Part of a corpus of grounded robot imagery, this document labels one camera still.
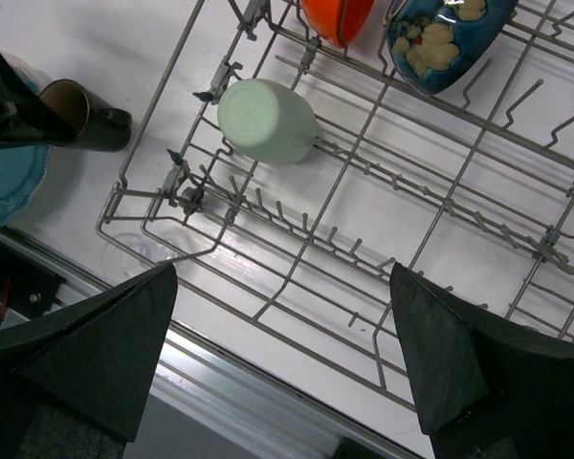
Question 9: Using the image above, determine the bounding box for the blue floral ceramic bowl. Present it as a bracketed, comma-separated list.
[386, 0, 518, 96]

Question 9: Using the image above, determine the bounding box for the aluminium extrusion rail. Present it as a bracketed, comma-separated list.
[0, 224, 412, 459]

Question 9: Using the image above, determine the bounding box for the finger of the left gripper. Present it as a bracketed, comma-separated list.
[0, 53, 76, 148]

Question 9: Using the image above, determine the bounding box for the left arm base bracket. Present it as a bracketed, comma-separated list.
[0, 242, 63, 325]

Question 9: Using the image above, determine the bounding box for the grey wire dish rack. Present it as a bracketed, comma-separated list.
[97, 1, 574, 409]

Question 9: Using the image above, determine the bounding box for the clear plastic glass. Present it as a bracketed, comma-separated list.
[101, 232, 174, 285]

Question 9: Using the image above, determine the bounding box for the orange plastic bowl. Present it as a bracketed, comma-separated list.
[301, 0, 374, 49]

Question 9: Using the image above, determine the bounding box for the green plastic cup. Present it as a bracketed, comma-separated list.
[217, 78, 318, 166]

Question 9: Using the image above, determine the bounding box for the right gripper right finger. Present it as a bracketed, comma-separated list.
[389, 264, 574, 458]

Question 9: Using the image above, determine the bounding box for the dark brown mug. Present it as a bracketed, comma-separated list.
[39, 78, 132, 152]

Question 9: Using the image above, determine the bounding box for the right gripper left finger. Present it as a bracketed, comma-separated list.
[0, 262, 178, 458]

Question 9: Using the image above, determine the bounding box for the teal scalloped plate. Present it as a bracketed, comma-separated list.
[0, 52, 53, 229]

